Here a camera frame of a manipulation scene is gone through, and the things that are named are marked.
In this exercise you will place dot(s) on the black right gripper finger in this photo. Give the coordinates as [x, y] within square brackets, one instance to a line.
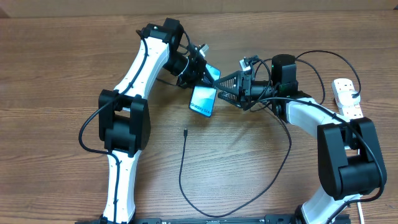
[229, 83]
[230, 98]

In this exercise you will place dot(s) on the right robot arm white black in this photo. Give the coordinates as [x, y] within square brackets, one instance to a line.
[350, 164]

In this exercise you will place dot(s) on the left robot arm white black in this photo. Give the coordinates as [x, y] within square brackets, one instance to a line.
[124, 119]

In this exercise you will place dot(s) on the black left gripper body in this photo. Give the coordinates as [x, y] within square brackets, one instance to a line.
[191, 71]

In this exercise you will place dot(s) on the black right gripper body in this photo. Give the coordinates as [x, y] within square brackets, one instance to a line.
[247, 82]

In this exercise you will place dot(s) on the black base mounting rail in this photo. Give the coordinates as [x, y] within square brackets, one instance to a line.
[267, 219]

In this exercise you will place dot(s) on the white charger plug adapter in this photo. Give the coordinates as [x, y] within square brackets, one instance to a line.
[347, 98]

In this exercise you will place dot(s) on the white power strip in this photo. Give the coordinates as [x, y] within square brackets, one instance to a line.
[343, 90]

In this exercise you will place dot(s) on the blue screen Galaxy smartphone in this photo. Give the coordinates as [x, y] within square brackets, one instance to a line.
[203, 98]

